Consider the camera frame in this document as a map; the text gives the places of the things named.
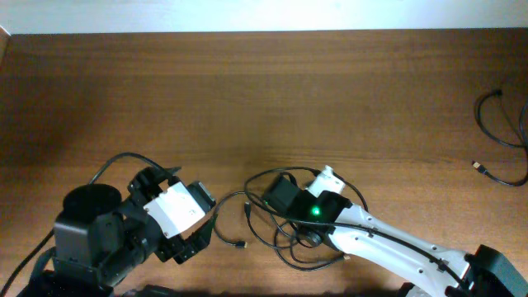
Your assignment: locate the thick black USB cable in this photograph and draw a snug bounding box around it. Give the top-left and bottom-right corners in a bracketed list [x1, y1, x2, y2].
[471, 89, 528, 187]

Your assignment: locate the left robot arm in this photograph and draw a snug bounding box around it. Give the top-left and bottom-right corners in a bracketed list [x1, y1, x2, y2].
[20, 167, 216, 296]

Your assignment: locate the thin black USB cable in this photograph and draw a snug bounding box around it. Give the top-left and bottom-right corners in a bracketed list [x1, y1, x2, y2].
[243, 200, 351, 272]

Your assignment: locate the thin black micro-USB cable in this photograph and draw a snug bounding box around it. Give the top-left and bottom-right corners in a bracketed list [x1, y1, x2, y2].
[211, 191, 248, 249]

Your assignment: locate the left camera cable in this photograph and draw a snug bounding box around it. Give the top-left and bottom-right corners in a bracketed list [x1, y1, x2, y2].
[0, 152, 174, 294]

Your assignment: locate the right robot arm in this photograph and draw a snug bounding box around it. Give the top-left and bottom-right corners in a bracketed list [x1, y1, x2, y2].
[263, 170, 527, 296]

